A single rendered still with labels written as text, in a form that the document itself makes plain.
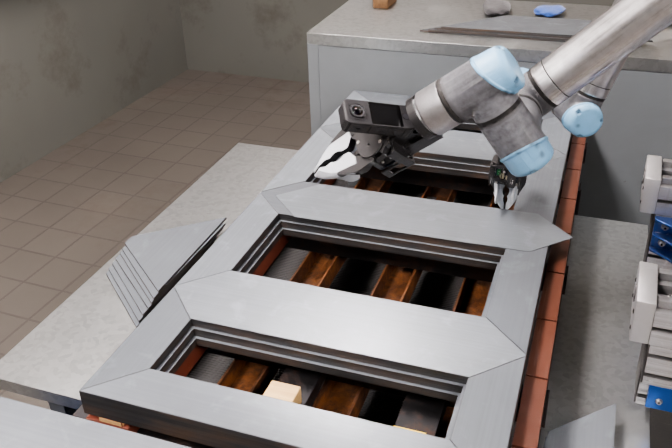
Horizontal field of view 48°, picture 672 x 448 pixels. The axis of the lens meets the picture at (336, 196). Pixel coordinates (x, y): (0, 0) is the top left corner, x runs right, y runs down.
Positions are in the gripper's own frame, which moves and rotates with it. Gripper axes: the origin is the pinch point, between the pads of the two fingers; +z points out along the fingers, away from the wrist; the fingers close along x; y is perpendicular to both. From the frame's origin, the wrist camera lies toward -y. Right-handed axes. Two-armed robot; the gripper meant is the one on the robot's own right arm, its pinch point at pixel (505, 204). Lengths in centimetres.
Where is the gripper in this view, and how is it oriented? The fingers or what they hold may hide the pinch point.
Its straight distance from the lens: 192.9
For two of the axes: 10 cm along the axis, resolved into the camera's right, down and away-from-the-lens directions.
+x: 9.4, 1.4, -3.1
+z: 0.3, 8.8, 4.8
